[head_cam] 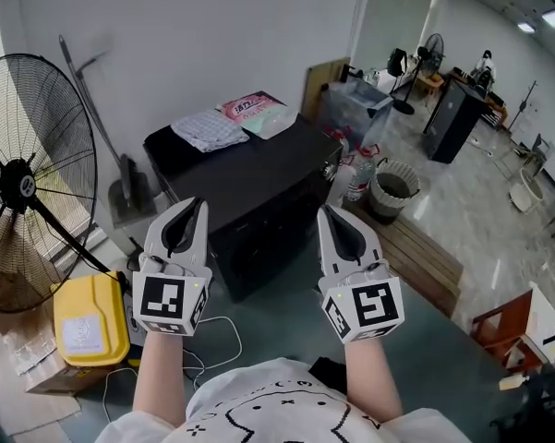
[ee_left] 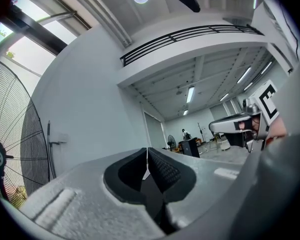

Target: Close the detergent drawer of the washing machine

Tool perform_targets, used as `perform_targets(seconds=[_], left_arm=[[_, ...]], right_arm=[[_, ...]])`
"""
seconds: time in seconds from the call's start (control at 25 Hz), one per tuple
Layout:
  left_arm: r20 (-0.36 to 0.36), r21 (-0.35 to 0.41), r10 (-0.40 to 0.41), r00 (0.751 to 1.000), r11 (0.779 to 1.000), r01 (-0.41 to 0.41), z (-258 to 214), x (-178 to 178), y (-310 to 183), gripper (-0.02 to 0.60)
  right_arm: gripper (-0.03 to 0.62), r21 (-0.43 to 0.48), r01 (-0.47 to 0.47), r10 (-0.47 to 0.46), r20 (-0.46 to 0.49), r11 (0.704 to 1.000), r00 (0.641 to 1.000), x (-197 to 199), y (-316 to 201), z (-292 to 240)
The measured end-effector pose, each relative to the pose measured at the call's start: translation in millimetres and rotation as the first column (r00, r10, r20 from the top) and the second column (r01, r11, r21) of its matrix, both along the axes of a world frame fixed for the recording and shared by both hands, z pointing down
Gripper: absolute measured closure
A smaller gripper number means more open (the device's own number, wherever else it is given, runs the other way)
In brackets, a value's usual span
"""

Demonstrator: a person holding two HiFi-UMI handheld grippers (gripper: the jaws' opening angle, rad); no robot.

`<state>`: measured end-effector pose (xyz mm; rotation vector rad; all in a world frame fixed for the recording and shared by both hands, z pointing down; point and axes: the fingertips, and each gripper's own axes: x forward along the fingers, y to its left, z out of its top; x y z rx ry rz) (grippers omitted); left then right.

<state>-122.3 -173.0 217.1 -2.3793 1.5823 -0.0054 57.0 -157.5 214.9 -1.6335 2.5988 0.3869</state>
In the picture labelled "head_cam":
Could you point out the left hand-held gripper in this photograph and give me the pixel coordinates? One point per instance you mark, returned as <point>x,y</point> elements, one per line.
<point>164,298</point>

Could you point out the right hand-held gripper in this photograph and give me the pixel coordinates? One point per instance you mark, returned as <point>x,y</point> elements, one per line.
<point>374,305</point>

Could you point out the person's left forearm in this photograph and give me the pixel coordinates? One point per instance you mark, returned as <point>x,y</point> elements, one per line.
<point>159,381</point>

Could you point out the person's right forearm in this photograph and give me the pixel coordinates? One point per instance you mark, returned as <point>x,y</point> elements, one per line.
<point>374,381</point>

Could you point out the bin with white ribbed liner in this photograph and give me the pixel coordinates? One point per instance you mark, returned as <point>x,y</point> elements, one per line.
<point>392,192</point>

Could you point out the grey broom and dustpan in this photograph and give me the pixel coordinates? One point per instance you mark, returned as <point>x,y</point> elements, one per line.
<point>131,192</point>

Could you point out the wooden slatted platform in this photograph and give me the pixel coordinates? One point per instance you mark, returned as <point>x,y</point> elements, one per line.
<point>425,266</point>

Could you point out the yellow plastic box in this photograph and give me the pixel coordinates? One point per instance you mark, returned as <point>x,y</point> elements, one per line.
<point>90,316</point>

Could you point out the dark green floor mat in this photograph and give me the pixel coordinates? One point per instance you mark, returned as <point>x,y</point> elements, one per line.
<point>268,330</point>

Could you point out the checked grey cloth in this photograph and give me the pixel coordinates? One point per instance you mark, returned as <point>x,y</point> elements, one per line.
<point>208,129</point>

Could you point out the clear plastic storage box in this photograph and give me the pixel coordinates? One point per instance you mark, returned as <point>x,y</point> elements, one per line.
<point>355,109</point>

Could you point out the pink tissue packet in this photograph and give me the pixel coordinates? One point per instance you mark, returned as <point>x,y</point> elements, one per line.
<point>263,113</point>

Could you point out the black cabinet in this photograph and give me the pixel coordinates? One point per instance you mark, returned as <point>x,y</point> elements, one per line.
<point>452,123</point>

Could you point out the brown wooden board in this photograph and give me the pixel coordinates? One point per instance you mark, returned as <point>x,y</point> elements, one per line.
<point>316,88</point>

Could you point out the large black standing fan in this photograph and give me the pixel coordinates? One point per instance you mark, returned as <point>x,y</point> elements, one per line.
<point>23,183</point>

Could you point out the person's white printed shirt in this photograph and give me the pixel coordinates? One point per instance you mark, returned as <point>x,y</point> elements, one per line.
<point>281,409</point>

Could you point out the red wooden chair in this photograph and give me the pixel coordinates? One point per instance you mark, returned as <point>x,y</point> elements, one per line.
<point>508,330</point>

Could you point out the brown cardboard box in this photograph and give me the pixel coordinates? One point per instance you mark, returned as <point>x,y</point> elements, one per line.
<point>60,379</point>

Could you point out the white round basket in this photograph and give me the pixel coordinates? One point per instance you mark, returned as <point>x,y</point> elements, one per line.
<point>528,194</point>

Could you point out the black backpack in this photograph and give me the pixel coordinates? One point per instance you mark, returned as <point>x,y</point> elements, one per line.
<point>397,63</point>

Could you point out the white box with black marks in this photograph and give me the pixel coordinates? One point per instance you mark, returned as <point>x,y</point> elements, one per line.
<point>547,321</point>

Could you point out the small black standing fan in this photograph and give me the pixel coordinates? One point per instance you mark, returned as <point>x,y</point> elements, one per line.
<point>433,51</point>

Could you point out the ceiling tube light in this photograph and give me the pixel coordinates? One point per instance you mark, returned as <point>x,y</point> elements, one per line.
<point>526,27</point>

